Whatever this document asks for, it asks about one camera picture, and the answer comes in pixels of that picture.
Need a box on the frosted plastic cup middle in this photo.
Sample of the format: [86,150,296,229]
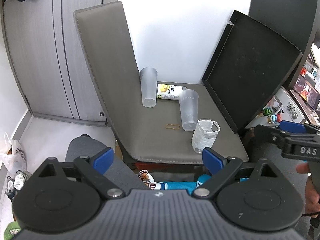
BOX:
[179,89,199,132]

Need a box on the frosted plastic cup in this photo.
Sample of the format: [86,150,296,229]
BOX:
[179,89,199,132]
[139,67,157,108]

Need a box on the frosted plastic cup left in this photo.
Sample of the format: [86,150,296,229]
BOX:
[139,67,157,108]

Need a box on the person's right hand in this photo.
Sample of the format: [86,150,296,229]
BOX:
[296,163,320,213]

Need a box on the colourful small toy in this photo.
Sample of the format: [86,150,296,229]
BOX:
[267,114,281,124]

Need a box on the grey trouser leg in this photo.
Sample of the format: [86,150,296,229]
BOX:
[65,134,149,193]

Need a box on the teal patterned cloth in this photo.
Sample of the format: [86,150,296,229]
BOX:
[139,169,250,196]

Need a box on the black monitor screen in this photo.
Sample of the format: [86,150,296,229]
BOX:
[287,42,320,113]

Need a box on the tan rubber band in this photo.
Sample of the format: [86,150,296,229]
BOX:
[165,124,181,130]

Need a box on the grey upholstered chair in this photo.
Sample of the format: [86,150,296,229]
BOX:
[73,0,250,165]

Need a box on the black shallow tray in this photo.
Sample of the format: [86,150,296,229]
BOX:
[202,10,302,133]

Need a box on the white sneaker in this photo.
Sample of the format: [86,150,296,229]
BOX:
[4,170,31,202]

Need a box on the white plastic bag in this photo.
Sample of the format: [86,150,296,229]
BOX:
[1,133,27,174]

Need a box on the white yellow drink can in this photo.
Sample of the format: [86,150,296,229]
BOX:
[157,83,187,100]

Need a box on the grey wooden door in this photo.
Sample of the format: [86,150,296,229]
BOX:
[1,0,116,126]

